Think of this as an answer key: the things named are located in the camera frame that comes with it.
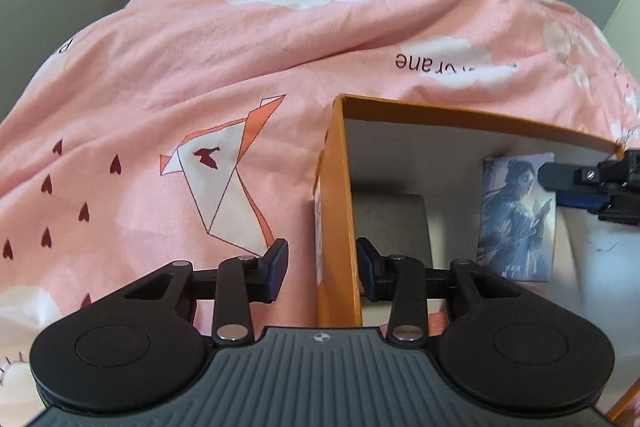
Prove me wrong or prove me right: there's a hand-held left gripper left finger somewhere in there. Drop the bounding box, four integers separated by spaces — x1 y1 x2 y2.
122 238 290 347

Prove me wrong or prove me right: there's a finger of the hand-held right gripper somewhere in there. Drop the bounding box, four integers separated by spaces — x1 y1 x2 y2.
597 201 640 225
542 149 640 210

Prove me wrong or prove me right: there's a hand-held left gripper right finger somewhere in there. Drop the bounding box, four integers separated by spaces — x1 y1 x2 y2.
356 237 523 347

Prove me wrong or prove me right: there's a grey pad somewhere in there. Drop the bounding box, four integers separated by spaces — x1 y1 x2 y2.
351 193 435 273

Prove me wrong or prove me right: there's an art printed card box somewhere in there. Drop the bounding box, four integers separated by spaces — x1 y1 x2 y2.
475 152 557 283

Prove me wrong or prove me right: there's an orange cardboard box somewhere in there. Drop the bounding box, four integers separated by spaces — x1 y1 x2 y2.
312 93 640 427

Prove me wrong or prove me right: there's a pink printed blanket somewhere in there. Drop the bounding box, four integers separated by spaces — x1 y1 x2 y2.
0 0 640 408

